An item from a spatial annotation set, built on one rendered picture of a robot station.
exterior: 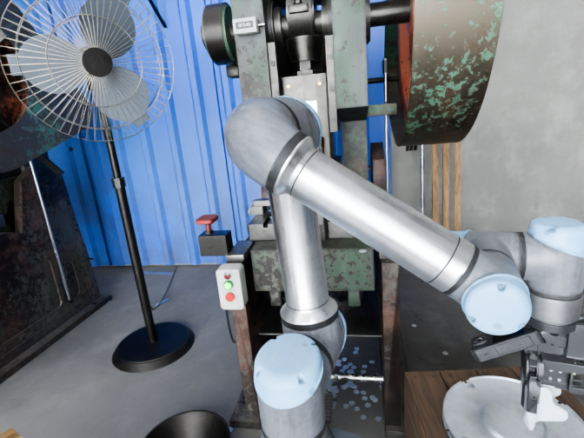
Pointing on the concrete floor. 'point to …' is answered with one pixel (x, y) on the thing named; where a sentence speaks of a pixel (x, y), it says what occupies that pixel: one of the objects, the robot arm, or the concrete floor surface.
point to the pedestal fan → (152, 346)
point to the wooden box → (419, 412)
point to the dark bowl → (192, 426)
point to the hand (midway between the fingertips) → (524, 413)
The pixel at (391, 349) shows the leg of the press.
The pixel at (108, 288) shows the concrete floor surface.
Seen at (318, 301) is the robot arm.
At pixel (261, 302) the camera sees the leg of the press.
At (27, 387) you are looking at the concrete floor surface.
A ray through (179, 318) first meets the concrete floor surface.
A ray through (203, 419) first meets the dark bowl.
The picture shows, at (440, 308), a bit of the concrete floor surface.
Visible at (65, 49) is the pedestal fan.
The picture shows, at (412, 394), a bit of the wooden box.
